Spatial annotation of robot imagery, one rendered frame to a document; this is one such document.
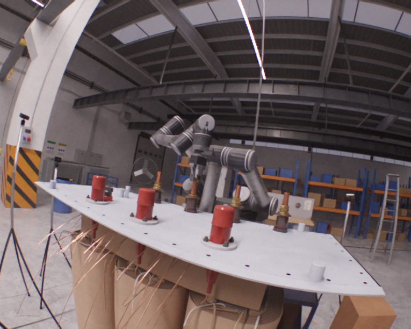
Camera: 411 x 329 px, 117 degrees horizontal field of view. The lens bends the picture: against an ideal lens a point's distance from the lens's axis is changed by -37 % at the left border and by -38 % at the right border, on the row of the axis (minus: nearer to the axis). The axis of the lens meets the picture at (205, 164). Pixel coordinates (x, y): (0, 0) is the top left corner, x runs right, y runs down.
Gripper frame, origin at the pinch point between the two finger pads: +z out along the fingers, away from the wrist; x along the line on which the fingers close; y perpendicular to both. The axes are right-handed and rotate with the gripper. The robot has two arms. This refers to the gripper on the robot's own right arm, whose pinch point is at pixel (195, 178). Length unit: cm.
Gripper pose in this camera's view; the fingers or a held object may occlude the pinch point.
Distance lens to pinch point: 121.8
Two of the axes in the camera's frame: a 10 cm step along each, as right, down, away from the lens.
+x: -4.3, -1.3, -8.9
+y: -8.9, -1.2, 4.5
